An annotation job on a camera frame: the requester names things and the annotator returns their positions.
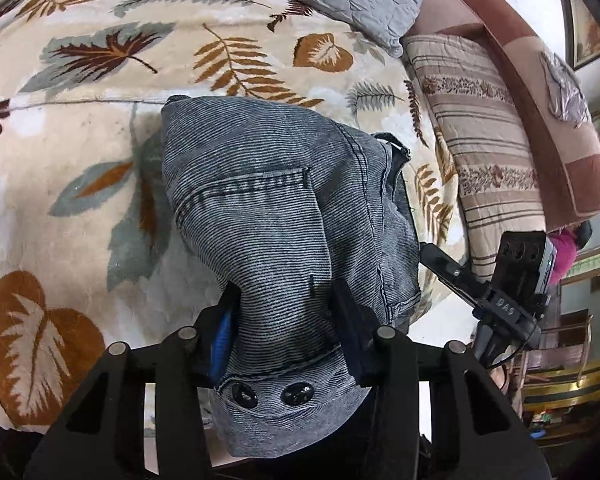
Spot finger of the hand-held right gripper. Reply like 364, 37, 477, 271
419, 242, 491, 311

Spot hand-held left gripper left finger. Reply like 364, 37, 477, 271
24, 285, 243, 480

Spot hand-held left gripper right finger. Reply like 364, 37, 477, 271
330, 279, 551, 480

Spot blue denim pants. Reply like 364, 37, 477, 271
160, 95, 423, 458

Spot person's right hand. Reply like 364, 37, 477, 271
490, 364, 512, 395

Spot pink cloth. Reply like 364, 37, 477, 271
550, 227, 581, 286

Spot wooden chair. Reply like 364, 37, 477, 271
522, 310, 593, 386

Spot wooden gold-trimmed furniture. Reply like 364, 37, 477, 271
522, 360, 600, 411

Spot striped beige quilt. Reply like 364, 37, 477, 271
402, 34, 548, 286

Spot leaf print blanket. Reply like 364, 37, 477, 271
0, 0, 473, 431

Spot framed wall picture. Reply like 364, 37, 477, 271
555, 0, 600, 71

